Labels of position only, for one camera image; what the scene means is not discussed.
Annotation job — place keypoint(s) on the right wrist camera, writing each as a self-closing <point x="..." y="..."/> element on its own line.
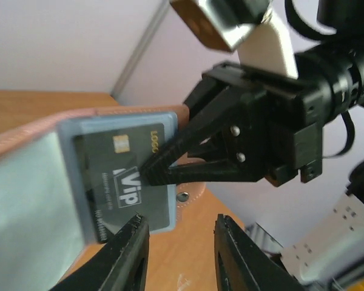
<point x="252" y="29"/>

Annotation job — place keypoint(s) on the black VIP card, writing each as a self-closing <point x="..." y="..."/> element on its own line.
<point x="110" y="162"/>

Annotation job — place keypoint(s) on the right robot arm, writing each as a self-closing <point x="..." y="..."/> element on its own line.
<point x="331" y="255"/>

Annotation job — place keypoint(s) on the left aluminium corner post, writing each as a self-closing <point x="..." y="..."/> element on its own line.
<point x="140" y="49"/>

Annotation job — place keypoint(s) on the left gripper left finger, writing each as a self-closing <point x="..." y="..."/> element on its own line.
<point x="120" y="265"/>

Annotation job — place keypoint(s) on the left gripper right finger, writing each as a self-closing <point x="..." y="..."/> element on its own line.
<point x="241" y="265"/>

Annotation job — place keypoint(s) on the pink card holder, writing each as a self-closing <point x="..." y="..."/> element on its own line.
<point x="46" y="224"/>

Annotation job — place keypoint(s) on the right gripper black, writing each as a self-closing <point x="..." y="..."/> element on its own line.
<point x="244" y="126"/>

